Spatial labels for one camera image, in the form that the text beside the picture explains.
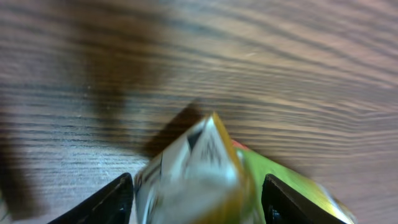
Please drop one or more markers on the green gold snack packet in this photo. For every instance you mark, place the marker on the green gold snack packet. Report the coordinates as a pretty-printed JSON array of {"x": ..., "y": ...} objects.
[{"x": 206, "y": 177}]

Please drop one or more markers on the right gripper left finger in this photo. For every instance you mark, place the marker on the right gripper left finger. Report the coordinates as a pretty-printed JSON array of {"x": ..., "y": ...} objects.
[{"x": 112, "y": 204}]

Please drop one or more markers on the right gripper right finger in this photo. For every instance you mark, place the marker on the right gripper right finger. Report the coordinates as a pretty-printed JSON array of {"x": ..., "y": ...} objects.
[{"x": 283, "y": 205}]

